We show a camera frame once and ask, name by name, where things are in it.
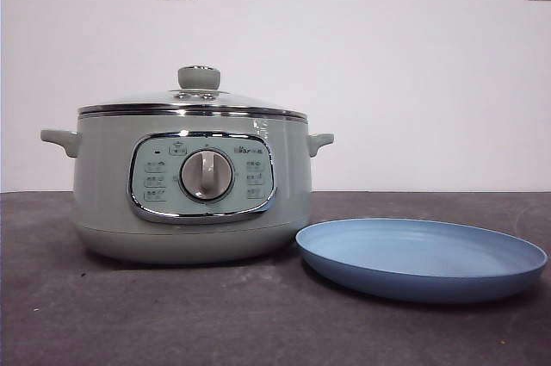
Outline glass lid with green knob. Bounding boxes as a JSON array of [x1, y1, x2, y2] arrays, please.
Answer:
[[77, 65, 307, 120]]

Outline blue round plate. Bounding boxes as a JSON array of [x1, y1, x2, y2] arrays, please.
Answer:
[[294, 217, 548, 304]]

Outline pale green electric steamer pot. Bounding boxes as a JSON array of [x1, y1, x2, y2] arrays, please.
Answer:
[[40, 102, 335, 265]]

